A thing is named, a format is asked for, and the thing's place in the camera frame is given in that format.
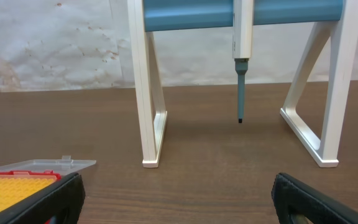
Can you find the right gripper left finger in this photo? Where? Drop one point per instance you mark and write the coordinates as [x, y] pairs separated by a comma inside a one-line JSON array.
[[57, 199]]

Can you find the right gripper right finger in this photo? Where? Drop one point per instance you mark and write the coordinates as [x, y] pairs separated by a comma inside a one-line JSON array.
[[303, 199]]

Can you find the red and yellow tip box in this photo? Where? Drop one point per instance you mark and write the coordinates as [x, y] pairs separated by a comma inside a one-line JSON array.
[[5, 193]]

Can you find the white and blue stand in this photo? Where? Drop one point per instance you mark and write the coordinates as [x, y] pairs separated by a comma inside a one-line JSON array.
[[142, 93]]

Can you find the white pipette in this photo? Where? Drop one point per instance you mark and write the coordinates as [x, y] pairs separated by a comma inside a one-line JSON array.
[[243, 31]]

